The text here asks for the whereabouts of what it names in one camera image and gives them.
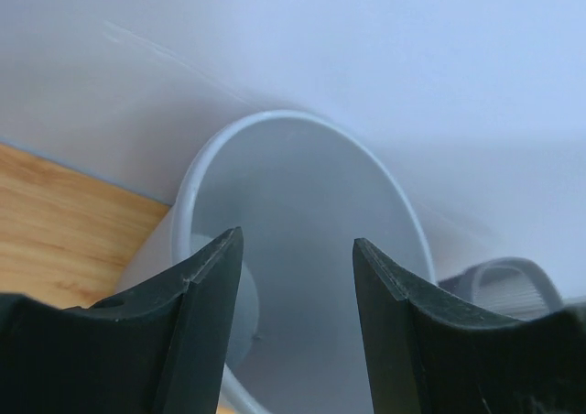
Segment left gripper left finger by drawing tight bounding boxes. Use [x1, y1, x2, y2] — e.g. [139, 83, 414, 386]
[1, 228, 243, 413]

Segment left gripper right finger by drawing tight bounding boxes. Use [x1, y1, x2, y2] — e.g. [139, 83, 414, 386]
[353, 238, 585, 413]

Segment grey mesh square bin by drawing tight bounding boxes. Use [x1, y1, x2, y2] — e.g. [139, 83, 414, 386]
[439, 257, 564, 321]

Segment light grey round bin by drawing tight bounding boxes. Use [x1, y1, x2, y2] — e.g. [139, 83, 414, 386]
[117, 111, 435, 413]

